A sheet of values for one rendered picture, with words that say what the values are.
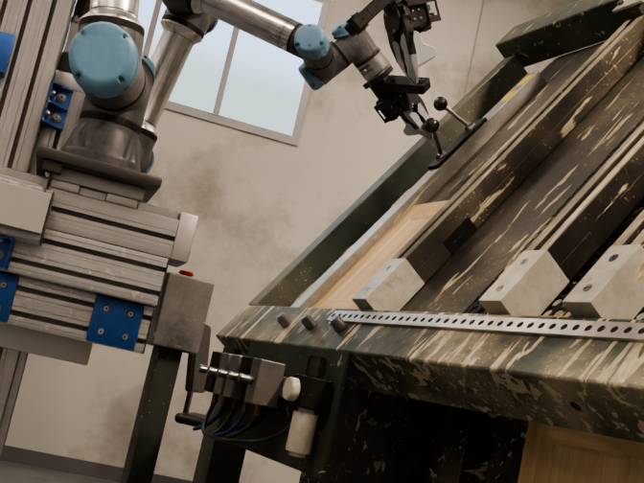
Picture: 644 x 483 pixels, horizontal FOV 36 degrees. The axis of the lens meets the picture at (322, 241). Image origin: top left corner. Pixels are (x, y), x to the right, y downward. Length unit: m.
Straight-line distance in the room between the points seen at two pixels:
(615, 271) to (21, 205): 0.95
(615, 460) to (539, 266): 0.32
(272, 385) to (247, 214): 4.03
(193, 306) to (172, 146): 3.60
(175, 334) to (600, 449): 1.14
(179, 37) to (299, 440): 1.14
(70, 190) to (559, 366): 0.93
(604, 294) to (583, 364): 0.13
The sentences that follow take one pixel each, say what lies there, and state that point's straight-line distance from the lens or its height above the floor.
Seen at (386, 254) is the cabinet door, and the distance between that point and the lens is 2.30.
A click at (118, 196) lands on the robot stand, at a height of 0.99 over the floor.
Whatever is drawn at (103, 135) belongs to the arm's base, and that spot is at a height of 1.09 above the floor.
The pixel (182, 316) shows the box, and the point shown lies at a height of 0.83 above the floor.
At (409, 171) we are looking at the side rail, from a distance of 2.76.
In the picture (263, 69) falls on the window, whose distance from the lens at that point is 6.14.
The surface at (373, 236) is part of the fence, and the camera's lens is 2.41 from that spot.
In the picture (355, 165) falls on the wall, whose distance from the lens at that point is 6.20.
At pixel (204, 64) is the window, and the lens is 6.08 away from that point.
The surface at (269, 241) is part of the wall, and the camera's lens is 5.99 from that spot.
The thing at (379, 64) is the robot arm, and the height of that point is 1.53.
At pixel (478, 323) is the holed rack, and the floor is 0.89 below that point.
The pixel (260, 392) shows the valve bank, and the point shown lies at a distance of 1.98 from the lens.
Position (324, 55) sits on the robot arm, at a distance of 2.33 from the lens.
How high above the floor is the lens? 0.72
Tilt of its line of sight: 9 degrees up
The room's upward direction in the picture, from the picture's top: 12 degrees clockwise
